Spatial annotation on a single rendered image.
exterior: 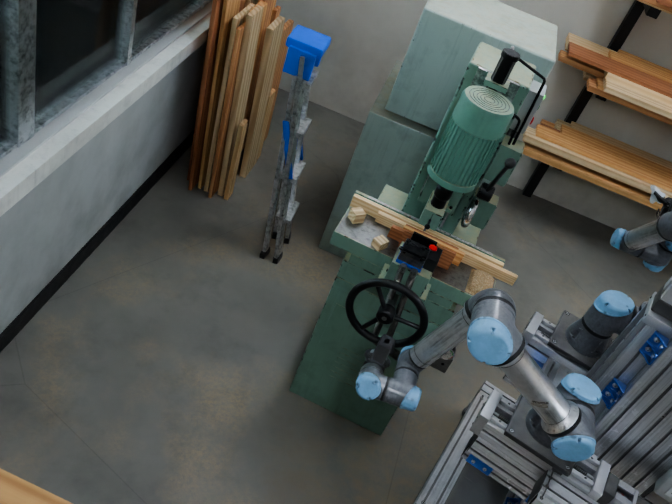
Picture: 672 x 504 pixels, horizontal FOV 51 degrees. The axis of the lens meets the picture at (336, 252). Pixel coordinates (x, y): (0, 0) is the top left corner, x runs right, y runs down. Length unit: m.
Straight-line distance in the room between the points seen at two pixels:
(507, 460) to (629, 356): 0.50
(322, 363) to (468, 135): 1.16
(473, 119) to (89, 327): 1.83
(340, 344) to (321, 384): 0.27
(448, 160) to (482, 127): 0.17
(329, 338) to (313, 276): 0.87
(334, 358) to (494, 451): 0.80
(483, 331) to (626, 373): 0.67
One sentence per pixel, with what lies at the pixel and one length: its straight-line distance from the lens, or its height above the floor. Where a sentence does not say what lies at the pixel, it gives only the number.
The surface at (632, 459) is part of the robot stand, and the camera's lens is 2.53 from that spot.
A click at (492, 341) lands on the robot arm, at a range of 1.85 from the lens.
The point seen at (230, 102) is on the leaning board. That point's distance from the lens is 3.62.
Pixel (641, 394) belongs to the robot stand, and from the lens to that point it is 2.37.
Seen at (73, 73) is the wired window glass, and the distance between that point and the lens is 2.85.
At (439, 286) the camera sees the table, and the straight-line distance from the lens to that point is 2.49.
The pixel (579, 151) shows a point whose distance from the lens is 4.43.
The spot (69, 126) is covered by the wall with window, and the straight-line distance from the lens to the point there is 2.77.
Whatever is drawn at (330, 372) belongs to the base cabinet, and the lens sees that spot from 2.93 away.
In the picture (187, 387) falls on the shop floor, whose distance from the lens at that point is 3.02.
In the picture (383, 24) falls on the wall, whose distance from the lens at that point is 4.71.
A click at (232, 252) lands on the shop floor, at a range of 3.61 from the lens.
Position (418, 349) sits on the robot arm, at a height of 0.93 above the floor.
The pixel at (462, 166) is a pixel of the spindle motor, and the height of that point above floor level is 1.30.
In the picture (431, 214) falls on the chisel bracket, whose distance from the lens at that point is 2.47.
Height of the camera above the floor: 2.42
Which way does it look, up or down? 39 degrees down
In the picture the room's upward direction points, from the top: 22 degrees clockwise
